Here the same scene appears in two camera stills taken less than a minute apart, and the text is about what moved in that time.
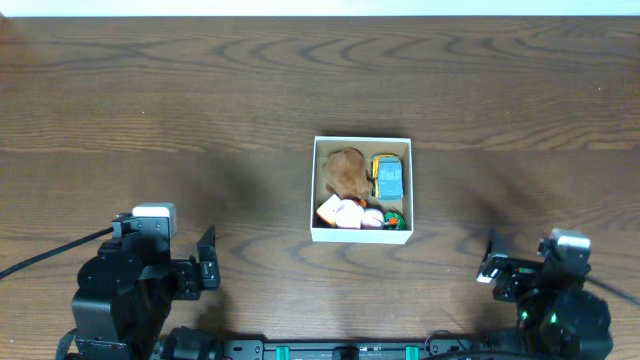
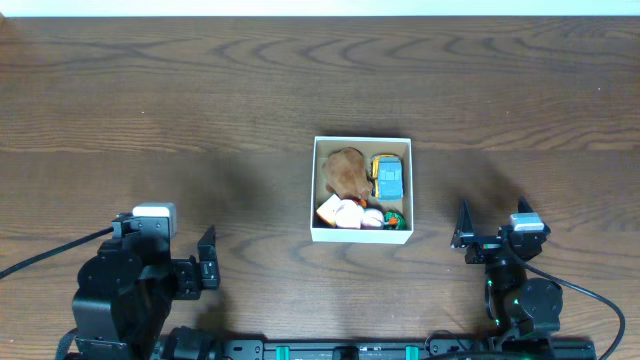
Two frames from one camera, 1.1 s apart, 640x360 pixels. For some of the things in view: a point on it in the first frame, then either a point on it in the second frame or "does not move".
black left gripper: x=204 y=270 does not move
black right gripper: x=520 y=271 → x=466 y=230
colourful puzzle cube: x=328 y=209 does not move
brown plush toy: x=346 y=174 does not move
